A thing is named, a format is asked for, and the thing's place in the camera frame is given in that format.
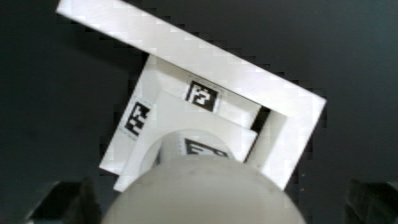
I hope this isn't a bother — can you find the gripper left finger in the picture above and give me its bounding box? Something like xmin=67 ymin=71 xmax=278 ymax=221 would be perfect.
xmin=24 ymin=179 xmax=101 ymax=224

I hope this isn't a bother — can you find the white lamp base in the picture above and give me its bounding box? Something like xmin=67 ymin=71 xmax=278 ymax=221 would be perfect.
xmin=99 ymin=56 xmax=261 ymax=192

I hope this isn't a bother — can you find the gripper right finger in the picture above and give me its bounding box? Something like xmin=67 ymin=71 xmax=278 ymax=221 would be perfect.
xmin=342 ymin=180 xmax=398 ymax=224

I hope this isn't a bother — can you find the white lamp bulb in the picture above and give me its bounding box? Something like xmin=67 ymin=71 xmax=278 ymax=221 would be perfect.
xmin=101 ymin=130 xmax=305 ymax=224

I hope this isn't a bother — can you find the white U-shaped frame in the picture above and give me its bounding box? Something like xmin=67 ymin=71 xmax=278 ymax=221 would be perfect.
xmin=56 ymin=0 xmax=325 ymax=186

